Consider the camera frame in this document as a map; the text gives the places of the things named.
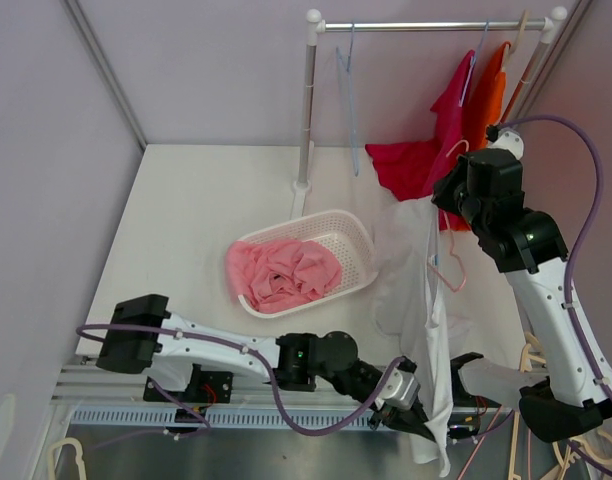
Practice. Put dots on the white t shirt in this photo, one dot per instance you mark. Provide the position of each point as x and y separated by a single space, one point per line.
409 303

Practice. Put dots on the beige hanger pile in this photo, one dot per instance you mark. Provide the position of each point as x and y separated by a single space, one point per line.
532 354

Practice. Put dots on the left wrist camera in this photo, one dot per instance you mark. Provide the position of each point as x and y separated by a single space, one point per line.
401 388

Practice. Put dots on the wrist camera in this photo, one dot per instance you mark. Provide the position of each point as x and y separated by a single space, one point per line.
505 139
401 388

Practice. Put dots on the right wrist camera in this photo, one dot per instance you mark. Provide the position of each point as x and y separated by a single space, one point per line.
505 139

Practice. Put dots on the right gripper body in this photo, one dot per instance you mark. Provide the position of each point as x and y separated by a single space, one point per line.
452 195

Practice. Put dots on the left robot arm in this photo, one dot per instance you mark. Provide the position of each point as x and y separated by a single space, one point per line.
144 337

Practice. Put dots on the aluminium frame post left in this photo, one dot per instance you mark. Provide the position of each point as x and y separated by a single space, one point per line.
99 59

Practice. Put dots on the aluminium frame post right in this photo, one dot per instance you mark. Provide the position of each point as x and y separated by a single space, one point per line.
551 65

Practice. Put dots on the beige wooden hanger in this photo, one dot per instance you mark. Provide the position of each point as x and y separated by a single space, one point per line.
509 53

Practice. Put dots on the orange t shirt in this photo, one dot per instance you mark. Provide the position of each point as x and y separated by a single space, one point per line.
484 107

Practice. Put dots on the white perforated plastic basket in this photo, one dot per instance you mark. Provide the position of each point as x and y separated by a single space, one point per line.
340 232

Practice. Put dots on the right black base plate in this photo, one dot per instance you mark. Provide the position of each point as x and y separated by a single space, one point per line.
461 395

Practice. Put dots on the light blue wire hanger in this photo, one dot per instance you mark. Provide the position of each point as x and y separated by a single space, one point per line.
347 101

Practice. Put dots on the lavender blue wire hanger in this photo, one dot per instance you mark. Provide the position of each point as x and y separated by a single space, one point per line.
473 63

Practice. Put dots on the white and silver clothes rack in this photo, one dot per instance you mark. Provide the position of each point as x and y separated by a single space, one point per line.
317 26

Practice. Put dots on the magenta t shirt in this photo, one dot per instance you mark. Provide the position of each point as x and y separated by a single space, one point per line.
409 170

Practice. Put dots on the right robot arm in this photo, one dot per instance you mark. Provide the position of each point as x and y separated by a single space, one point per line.
574 393

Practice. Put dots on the aluminium frame post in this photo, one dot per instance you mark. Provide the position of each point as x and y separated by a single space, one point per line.
99 59
551 65

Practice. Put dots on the white slotted cable duct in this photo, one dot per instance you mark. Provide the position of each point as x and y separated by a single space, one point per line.
225 418

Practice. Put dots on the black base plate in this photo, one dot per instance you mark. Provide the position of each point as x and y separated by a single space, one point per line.
206 387
461 395

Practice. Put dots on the light pink t shirt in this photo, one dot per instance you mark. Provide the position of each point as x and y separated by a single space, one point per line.
282 274

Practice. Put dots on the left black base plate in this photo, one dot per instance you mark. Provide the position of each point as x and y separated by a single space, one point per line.
206 387

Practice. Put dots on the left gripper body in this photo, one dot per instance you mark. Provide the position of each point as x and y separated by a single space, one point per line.
383 415

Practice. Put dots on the pink wire hanger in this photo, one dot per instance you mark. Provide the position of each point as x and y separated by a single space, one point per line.
433 262

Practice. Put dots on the aluminium mounting rail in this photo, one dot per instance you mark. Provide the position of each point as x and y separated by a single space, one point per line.
85 384

